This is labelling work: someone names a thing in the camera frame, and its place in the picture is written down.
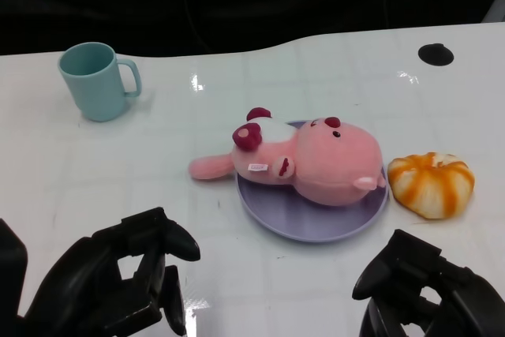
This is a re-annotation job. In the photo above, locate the black round table grommet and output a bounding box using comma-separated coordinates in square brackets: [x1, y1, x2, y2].
[417, 43, 455, 66]

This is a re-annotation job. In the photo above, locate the orange striped white bun toy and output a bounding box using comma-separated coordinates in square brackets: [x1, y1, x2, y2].
[387, 152, 476, 220]

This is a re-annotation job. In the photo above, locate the pink plush beaver doll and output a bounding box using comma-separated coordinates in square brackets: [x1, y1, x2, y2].
[187, 107, 388, 208]

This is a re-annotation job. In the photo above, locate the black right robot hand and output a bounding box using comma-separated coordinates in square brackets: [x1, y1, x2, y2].
[351, 228, 505, 337]

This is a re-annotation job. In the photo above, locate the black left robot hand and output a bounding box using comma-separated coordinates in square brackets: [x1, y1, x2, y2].
[17, 206, 201, 337]

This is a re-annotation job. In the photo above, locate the teal plastic mug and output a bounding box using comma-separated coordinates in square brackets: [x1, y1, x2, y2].
[58, 41, 143, 123]

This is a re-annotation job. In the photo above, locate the lavender plastic plate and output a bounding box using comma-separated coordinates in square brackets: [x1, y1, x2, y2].
[235, 119, 391, 243]

